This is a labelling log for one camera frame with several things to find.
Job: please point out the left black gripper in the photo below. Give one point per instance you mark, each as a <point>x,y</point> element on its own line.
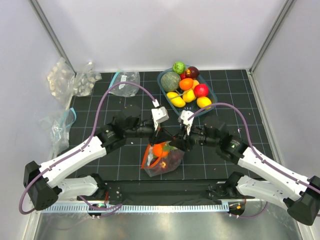
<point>161,135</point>

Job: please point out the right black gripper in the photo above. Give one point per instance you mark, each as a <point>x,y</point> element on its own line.
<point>179,141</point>

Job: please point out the orange fruit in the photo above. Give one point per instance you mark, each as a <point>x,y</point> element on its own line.
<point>186,84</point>
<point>160,150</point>

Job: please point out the clear bag with orange zipper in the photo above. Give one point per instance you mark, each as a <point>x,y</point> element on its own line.
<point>149,160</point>

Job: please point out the dark red apple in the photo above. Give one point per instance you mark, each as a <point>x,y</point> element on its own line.
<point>161,167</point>

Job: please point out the teal fruit bowl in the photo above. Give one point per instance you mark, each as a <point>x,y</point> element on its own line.
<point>191,106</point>

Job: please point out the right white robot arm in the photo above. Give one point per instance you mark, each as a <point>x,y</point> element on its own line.
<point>295,193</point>

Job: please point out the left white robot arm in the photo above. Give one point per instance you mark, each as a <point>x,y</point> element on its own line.
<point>48,182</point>

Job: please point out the clear bag with blue zipper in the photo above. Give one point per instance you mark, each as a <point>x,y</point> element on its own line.
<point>125,90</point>

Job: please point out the bag of white pieces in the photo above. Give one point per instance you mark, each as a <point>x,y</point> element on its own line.
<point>60,81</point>
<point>85,80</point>

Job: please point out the crumpled clear bag blue zipper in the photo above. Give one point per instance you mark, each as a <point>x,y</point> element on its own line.
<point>57,127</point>

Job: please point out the yellow lemon front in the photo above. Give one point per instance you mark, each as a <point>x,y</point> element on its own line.
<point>203,102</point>

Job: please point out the yellow fruit centre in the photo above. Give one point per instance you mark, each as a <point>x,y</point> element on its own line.
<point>189,96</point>

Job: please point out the yellow fruit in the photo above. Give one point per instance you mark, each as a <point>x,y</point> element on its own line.
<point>189,96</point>
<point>195,83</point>

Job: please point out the grey green melon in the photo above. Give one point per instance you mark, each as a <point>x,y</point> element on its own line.
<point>170,81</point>

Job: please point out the small green cabbage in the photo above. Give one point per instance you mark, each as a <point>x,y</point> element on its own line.
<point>179,67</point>

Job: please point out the dark red plum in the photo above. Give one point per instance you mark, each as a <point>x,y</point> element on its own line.
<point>192,72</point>

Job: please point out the black grid mat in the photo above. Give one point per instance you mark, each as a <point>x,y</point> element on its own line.
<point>202,162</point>

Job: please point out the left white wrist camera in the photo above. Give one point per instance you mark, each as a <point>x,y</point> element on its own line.
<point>159,115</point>

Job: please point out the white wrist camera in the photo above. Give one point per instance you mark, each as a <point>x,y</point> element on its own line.
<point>159,115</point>
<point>186,119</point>

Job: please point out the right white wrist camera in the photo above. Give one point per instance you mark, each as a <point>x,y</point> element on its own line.
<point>186,119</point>

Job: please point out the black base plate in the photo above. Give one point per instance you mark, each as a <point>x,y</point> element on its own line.
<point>195,192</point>

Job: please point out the aluminium cable rail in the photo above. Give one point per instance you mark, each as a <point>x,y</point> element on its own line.
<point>84,208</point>

